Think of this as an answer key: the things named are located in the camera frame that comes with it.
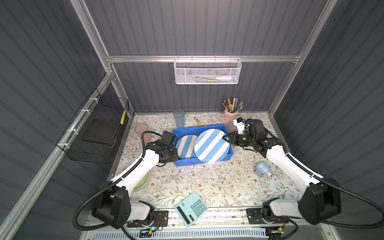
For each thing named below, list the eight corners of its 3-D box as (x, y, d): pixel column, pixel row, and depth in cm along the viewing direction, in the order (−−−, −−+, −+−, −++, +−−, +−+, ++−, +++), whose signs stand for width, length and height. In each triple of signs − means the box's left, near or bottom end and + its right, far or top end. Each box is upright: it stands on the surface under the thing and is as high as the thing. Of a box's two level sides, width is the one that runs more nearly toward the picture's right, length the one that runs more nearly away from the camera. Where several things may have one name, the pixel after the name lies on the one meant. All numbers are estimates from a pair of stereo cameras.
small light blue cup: (256, 178, 88) (260, 173, 82) (253, 167, 92) (257, 162, 86) (266, 178, 88) (271, 173, 82) (263, 167, 92) (268, 162, 86)
